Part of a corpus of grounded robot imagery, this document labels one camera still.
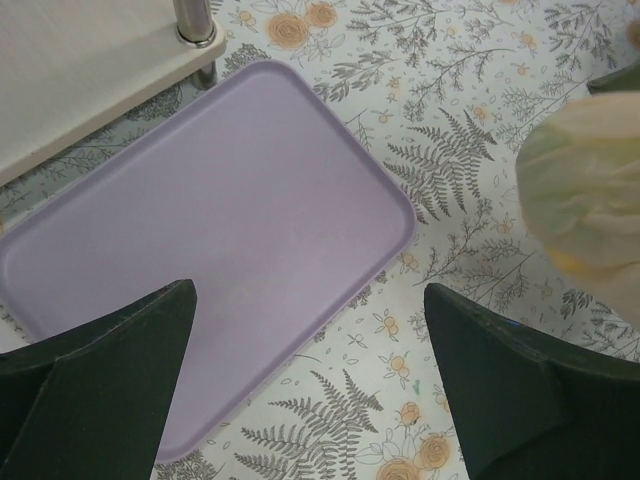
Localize white two-tier shelf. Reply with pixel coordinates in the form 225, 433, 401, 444
1, 1, 226, 184

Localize floral patterned table mat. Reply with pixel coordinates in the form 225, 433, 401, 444
0, 0, 640, 480

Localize orange plastic grocery bag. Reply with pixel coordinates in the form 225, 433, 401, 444
516, 92, 639, 326

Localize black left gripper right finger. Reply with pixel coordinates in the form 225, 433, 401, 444
424, 283, 639, 479

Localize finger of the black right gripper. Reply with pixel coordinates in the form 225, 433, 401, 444
587, 67, 640, 95

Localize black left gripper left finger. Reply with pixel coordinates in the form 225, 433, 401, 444
1, 279, 197, 479

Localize purple plastic tray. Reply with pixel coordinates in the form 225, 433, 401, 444
1, 60, 416, 463

